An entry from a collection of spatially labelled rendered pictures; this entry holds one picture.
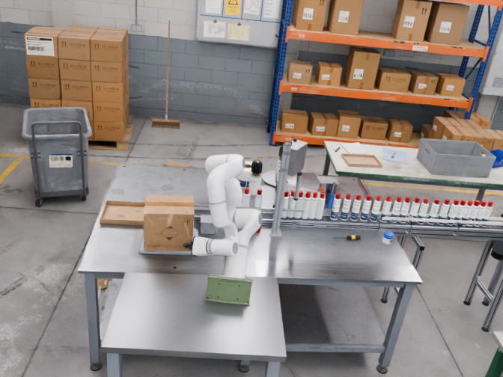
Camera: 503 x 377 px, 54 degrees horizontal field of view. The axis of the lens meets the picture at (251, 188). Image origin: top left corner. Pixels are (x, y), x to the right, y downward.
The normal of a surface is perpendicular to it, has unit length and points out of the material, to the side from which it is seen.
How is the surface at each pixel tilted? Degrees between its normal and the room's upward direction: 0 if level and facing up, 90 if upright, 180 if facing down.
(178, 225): 90
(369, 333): 0
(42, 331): 0
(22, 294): 0
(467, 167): 90
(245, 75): 90
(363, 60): 89
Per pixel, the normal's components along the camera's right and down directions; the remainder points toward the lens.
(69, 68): 0.11, 0.46
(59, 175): 0.34, 0.51
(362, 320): 0.09, -0.89
